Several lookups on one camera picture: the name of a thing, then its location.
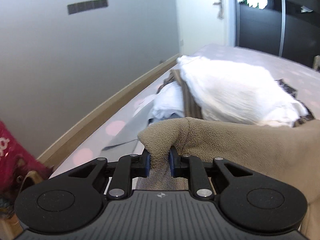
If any white fluffy garment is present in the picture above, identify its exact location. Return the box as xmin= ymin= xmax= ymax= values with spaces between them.
xmin=176 ymin=55 xmax=309 ymax=128

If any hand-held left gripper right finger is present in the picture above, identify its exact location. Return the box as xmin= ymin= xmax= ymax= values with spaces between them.
xmin=168 ymin=148 xmax=269 ymax=201

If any tan fleece garment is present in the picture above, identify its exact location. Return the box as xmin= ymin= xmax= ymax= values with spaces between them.
xmin=135 ymin=117 xmax=320 ymax=240

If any dark floral garment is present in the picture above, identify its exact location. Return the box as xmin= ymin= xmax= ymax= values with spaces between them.
xmin=274 ymin=78 xmax=316 ymax=126

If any black wardrobe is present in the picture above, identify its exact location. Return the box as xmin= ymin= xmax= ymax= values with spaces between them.
xmin=234 ymin=0 xmax=320 ymax=68

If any metal door handle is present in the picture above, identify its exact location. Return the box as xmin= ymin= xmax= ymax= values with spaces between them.
xmin=213 ymin=0 xmax=225 ymax=19

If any wooden bed frame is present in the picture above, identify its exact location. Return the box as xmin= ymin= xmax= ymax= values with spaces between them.
xmin=36 ymin=54 xmax=181 ymax=170

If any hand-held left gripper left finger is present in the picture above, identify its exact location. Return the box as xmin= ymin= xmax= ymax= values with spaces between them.
xmin=50 ymin=152 xmax=151 ymax=201

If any small white cloth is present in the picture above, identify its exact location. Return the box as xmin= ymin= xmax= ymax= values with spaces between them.
xmin=151 ymin=82 xmax=186 ymax=119

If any white door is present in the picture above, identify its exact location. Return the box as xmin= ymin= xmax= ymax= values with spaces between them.
xmin=174 ymin=0 xmax=237 ymax=57

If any dark wall vent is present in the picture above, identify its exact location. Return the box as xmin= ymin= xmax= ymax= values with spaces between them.
xmin=67 ymin=0 xmax=109 ymax=16

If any polka dot bedsheet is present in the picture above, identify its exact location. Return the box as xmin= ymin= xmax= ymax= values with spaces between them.
xmin=50 ymin=44 xmax=320 ymax=180

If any grey cloth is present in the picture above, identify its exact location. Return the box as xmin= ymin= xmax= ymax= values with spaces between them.
xmin=101 ymin=94 xmax=161 ymax=152

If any red bag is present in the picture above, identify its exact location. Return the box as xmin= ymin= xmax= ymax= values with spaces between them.
xmin=0 ymin=121 xmax=53 ymax=202

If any brown striped cloth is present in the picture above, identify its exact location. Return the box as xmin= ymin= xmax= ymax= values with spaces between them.
xmin=172 ymin=69 xmax=203 ymax=119

